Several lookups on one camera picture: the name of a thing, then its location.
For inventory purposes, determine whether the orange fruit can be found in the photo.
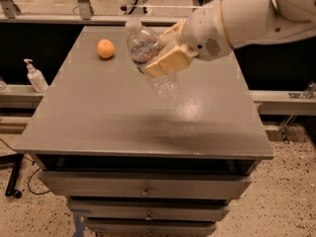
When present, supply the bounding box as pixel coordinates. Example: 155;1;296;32
97;39;115;59

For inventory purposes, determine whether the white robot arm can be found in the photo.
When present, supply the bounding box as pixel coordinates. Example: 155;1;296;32
144;0;316;77

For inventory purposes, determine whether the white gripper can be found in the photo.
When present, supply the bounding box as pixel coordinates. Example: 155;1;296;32
144;0;232;77

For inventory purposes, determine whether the clear plastic water bottle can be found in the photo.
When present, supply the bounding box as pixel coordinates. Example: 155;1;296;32
125;19;180;101

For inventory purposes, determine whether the metal window rail frame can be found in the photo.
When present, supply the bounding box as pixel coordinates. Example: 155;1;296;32
0;0;316;29

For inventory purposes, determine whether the grey drawer cabinet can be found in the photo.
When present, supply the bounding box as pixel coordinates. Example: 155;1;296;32
16;26;273;237

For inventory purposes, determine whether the black metal stand leg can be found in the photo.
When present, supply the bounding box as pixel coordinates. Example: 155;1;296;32
0;154;23;198

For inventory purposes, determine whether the black floor cable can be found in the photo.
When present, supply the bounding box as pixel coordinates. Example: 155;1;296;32
0;137;51;197

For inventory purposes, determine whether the white pump dispenser bottle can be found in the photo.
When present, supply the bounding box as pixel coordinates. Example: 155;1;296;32
24;58;48;93

